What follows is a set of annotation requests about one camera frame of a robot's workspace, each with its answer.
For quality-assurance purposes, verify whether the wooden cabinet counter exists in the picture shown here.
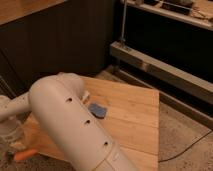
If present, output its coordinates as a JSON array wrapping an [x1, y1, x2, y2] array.
[[0, 0, 116, 95]]

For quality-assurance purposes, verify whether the blue sponge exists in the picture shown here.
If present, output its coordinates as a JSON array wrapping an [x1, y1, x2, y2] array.
[[88, 103, 107, 119]]

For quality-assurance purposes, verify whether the orange carrot-like pepper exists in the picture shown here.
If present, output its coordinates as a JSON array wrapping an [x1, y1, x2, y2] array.
[[8, 149, 37, 163]]

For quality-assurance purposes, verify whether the black floor cable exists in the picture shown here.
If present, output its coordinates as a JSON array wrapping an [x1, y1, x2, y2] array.
[[157, 129, 213, 164]]

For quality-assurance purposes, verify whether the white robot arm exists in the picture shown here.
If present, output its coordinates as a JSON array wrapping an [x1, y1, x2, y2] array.
[[0, 73, 139, 171]]

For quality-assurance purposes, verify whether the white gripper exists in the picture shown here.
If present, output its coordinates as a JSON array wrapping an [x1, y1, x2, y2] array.
[[0, 118, 27, 161]]

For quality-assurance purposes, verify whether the metal shelf rack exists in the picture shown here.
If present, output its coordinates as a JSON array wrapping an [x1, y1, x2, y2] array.
[[110, 0, 213, 129]]

